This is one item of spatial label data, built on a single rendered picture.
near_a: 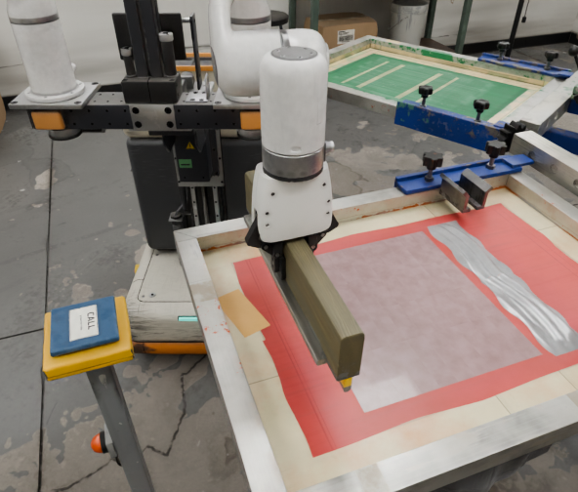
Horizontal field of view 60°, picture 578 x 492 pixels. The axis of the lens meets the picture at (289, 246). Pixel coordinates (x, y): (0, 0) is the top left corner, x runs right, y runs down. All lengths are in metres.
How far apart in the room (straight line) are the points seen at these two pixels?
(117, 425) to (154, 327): 0.91
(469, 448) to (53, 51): 1.05
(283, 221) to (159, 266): 1.45
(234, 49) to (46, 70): 0.68
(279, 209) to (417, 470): 0.35
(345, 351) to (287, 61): 0.31
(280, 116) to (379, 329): 0.41
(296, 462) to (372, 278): 0.37
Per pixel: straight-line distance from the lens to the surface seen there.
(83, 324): 0.86
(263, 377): 0.75
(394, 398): 0.74
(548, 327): 0.91
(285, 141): 0.57
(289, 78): 0.54
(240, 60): 0.61
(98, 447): 1.09
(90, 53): 4.47
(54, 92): 1.24
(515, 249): 1.06
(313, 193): 0.62
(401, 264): 0.95
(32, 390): 2.14
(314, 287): 0.60
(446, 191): 1.12
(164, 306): 1.87
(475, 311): 0.89
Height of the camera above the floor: 1.55
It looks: 37 degrees down
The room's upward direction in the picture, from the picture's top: straight up
